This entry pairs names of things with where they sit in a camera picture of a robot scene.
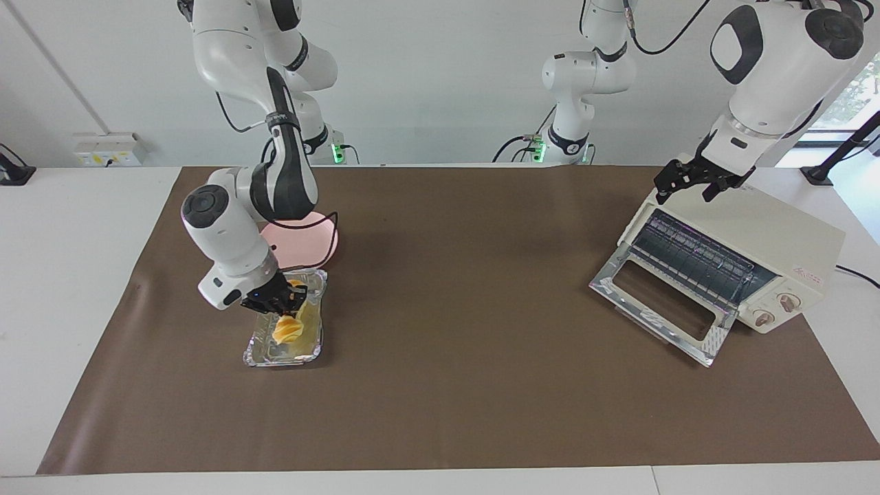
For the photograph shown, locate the yellow ridged bread loaf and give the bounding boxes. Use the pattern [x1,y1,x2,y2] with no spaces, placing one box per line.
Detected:
[272,278,308,344]

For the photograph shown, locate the aluminium foil tray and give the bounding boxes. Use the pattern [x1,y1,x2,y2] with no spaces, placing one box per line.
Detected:
[242,269,328,367]

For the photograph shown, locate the cream toaster oven body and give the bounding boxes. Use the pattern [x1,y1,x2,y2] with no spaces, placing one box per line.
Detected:
[617,180,846,335]

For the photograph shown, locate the glass toaster oven door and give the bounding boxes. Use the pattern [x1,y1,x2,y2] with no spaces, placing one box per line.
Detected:
[589,242,738,368]

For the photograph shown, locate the pink round plate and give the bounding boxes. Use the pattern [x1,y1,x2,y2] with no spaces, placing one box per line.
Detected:
[260,212,340,269]

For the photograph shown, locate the brown table mat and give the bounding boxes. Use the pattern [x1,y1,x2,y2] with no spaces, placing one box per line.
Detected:
[36,165,880,475]

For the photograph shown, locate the black desk clamp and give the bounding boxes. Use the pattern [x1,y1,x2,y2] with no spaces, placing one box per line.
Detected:
[0,143,36,186]

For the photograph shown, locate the metal oven wire rack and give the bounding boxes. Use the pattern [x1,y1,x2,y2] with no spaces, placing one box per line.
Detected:
[631,210,758,308]

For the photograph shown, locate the black desk mount stand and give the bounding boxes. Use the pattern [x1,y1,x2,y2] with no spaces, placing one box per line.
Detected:
[801,110,880,186]

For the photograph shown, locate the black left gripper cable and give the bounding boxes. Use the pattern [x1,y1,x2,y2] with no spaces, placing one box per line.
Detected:
[622,0,826,140]

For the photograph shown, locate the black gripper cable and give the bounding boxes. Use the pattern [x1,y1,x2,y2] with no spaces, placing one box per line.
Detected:
[215,89,339,231]
[622,0,826,140]

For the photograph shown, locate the black left arm base cable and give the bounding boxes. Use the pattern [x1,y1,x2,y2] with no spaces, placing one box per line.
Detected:
[492,103,558,164]

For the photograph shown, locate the black oven power cable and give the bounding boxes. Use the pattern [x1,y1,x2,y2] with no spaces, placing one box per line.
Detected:
[834,265,880,290]

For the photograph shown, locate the window with white frame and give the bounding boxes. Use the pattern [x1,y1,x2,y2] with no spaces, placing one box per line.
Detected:
[801,52,880,149]

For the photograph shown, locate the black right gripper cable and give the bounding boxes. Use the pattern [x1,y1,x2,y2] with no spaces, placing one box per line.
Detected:
[215,89,339,231]

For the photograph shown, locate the white wall socket box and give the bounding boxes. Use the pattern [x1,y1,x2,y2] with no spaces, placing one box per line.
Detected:
[72,133,146,167]

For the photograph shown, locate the white wall cable duct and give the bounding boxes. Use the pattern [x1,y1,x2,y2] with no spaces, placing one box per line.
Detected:
[7,0,111,135]

